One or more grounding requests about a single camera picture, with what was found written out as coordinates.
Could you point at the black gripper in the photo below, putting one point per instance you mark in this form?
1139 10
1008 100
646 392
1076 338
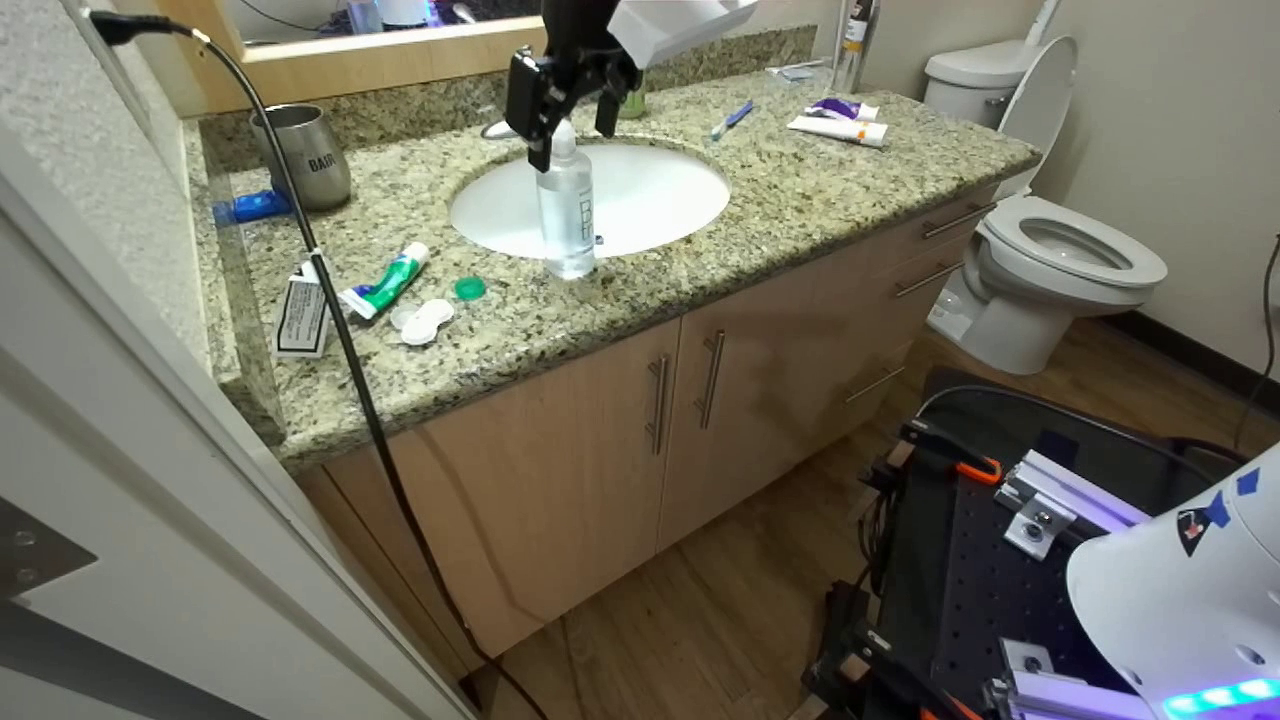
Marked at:
566 66

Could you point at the clear plastic bottle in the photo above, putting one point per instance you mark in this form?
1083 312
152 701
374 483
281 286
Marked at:
566 215

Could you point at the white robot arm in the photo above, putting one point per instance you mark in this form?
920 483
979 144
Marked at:
1172 584

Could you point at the green soap pump bottle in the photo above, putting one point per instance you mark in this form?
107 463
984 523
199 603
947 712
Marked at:
638 105

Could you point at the chrome sink faucet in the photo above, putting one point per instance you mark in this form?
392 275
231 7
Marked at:
499 128

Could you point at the white oval sink basin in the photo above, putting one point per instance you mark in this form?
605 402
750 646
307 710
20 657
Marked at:
654 201

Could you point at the blue toothbrush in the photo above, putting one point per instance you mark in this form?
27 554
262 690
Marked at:
734 119

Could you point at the green round cap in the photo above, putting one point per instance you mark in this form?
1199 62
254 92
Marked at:
471 288

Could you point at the green white toothpaste tube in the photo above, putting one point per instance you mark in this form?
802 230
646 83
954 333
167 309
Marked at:
385 281

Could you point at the white contact lens case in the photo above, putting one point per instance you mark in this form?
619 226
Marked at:
425 326

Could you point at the white orange toothpaste tube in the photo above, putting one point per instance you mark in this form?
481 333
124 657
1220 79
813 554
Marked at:
836 128

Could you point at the purple white toothpaste tube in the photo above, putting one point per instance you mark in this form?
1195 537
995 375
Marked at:
843 110

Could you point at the grey metal cup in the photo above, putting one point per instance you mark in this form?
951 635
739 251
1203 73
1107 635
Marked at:
311 158

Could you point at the light wood vanity cabinet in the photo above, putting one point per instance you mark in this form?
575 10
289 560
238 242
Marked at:
562 454

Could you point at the blue plastic case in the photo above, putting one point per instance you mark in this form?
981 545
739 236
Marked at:
251 205

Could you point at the white toilet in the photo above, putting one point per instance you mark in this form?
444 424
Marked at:
1054 254

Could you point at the black robot table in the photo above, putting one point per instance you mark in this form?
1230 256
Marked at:
963 584

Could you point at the wood framed wall mirror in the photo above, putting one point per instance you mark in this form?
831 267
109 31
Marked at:
374 62

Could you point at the white door frame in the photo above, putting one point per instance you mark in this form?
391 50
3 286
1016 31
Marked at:
132 533

